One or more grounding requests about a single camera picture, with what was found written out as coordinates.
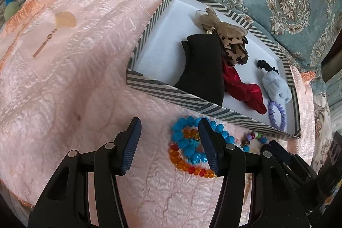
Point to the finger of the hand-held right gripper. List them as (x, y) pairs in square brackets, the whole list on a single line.
[(291, 161)]

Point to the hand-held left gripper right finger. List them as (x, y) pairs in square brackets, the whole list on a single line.
[(209, 147)]

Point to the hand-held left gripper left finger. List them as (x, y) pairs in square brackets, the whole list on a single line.
[(132, 145)]

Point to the red satin hair bow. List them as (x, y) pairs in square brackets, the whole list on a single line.
[(240, 89)]

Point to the light blue scrunchie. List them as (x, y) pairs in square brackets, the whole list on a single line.
[(276, 86)]

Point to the black velvet cloth pouch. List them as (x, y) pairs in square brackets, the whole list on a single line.
[(203, 70)]

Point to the striped cardboard box tray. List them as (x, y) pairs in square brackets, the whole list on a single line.
[(165, 57)]

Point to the leopard print scrunchie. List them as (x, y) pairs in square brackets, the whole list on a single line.
[(236, 53)]

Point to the black scrunchie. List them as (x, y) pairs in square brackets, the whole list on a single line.
[(264, 65)]

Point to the beige organza hair bow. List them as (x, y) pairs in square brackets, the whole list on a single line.
[(227, 27)]

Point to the pink quilted bedspread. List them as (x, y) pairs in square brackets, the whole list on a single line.
[(80, 83)]

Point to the gold fan tassel earring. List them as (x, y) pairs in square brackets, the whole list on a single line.
[(65, 19)]

